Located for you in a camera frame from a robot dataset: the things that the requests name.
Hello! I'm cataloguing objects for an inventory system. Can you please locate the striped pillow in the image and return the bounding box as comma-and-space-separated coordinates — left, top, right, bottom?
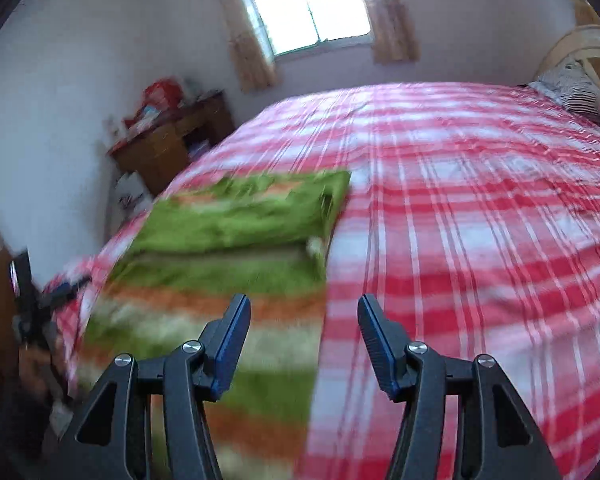
532, 57, 600, 126

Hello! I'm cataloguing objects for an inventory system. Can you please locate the green towel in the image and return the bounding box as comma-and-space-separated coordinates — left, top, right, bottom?
72, 170, 353, 480

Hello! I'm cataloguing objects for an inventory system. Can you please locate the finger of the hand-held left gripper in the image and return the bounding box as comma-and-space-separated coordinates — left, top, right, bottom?
40, 275, 93, 307

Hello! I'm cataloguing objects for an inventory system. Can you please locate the wooden desk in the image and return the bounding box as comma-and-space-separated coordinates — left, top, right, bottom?
107, 91, 236, 196

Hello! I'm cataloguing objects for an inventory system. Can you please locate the red box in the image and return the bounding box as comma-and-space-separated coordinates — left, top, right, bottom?
141, 77, 185, 111

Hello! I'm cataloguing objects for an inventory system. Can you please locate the white paper bag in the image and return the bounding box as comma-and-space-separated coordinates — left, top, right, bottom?
111, 172, 153, 228

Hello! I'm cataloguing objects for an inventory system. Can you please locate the wooden headboard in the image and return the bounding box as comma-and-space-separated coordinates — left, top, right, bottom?
535, 0, 600, 86

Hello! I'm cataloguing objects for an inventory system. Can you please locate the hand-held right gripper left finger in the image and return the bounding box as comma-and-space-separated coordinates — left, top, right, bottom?
55, 294, 252, 480

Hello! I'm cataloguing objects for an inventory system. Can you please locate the red plaid bed sheet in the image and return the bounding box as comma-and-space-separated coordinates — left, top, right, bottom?
45, 80, 600, 480

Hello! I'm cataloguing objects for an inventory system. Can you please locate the window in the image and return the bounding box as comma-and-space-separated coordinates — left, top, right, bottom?
232, 0, 373, 56

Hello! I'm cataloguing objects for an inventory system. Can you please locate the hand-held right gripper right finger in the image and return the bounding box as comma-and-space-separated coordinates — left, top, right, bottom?
357, 294, 563, 480

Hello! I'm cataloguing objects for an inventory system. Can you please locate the beige patterned curtain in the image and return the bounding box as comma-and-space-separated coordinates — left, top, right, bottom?
215, 0, 281, 93
367, 0, 423, 66

